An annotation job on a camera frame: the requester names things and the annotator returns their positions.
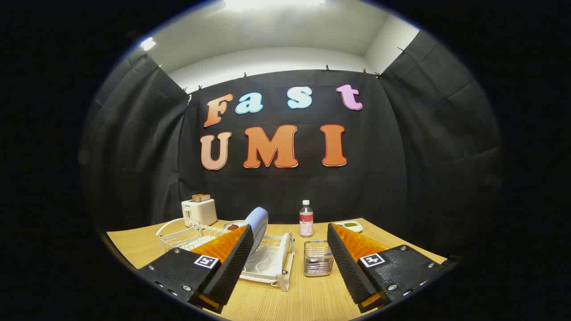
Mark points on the black backdrop cloth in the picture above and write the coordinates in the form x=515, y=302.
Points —
x=285, y=191

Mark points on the blue plate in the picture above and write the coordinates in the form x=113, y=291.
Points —
x=258, y=223

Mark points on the brown toast slice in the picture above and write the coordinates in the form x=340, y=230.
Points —
x=201, y=197

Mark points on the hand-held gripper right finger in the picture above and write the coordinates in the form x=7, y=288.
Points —
x=345, y=267

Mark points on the ceiling light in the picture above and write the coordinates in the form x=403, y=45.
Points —
x=272, y=3
x=147, y=43

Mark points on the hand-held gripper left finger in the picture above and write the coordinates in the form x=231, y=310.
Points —
x=234, y=267

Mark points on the clear bottle with red label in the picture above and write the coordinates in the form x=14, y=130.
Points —
x=306, y=220

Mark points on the white divided tray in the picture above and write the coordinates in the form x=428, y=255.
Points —
x=358, y=229

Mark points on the white toaster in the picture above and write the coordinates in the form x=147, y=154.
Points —
x=203, y=211

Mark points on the white oval dish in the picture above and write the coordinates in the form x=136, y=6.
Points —
x=238, y=222

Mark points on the pile of green beans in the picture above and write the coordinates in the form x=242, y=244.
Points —
x=351, y=225

